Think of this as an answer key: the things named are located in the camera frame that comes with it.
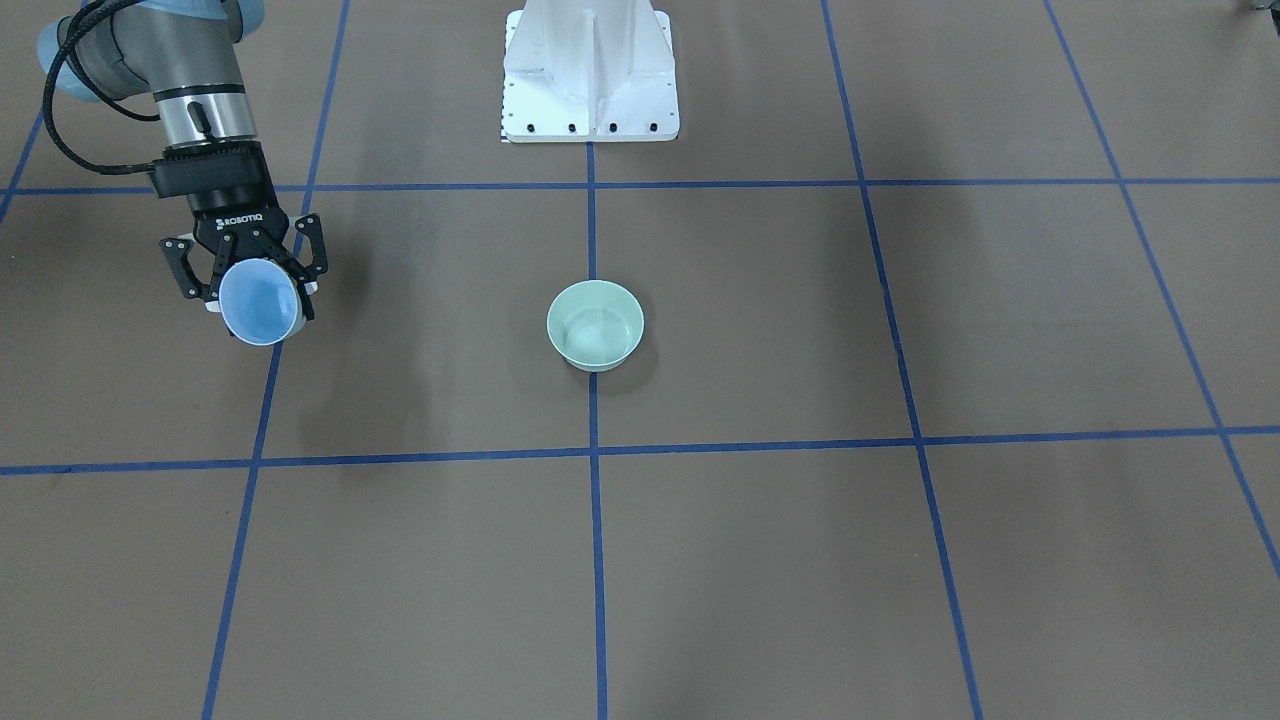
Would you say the light blue plastic cup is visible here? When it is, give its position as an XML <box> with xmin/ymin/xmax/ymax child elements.
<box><xmin>205</xmin><ymin>259</ymin><xmax>306</xmax><ymax>347</ymax></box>

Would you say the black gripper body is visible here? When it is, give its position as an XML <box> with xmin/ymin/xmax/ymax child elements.
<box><xmin>150</xmin><ymin>142</ymin><xmax>288</xmax><ymax>261</ymax></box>

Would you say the white camera mast base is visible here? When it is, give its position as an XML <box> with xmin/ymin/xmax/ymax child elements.
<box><xmin>500</xmin><ymin>1</ymin><xmax>681</xmax><ymax>143</ymax></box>

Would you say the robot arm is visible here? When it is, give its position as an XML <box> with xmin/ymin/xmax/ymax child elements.
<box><xmin>37</xmin><ymin>1</ymin><xmax>329</xmax><ymax>322</ymax></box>

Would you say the mint green bowl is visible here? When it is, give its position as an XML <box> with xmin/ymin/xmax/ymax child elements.
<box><xmin>547</xmin><ymin>281</ymin><xmax>646</xmax><ymax>373</ymax></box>

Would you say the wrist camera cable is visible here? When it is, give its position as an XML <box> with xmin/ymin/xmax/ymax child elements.
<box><xmin>42</xmin><ymin>0</ymin><xmax>163</xmax><ymax>179</ymax></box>

